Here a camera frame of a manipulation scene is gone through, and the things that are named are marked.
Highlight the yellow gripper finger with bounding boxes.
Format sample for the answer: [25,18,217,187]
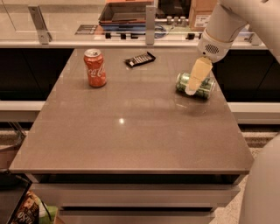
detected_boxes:
[185,57,213,95]

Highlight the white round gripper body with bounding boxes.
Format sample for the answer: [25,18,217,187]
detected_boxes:
[198,30,233,63]

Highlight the green soda can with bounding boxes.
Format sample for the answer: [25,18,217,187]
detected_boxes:
[176,73,215,99]

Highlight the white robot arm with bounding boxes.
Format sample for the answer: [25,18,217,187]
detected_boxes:
[185,0,280,224]

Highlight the red cola can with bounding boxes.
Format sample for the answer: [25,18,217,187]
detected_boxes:
[84,49,107,88]

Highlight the cardboard box with label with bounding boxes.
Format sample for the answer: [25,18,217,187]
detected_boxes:
[188,0,217,32]

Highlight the black snack bar wrapper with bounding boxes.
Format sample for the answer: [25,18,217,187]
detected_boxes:
[124,52,156,67]

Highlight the grey metal tray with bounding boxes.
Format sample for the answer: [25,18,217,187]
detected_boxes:
[99,2,151,24]

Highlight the upper grey drawer front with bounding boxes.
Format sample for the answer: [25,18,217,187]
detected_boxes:
[31,184,240,207]

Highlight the grey drawer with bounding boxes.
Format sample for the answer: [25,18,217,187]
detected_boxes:
[31,184,240,207]
[58,210,214,224]

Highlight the lower grey drawer front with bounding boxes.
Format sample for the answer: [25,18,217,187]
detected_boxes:
[58,210,214,224]

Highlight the black bin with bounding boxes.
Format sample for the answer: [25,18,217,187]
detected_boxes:
[0,172,31,224]

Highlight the chip bag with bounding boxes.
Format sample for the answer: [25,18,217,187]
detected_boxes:
[11,191,40,224]

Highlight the right metal glass bracket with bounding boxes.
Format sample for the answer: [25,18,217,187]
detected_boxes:
[248,33,262,46]

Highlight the metal glass bracket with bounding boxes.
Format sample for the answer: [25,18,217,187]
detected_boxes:
[28,5,52,45]
[248,33,262,46]
[145,5,156,46]

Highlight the middle metal glass bracket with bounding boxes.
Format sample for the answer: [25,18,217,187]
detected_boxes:
[145,5,156,46]

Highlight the left metal glass bracket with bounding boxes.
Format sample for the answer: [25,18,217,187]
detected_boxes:
[28,5,52,45]

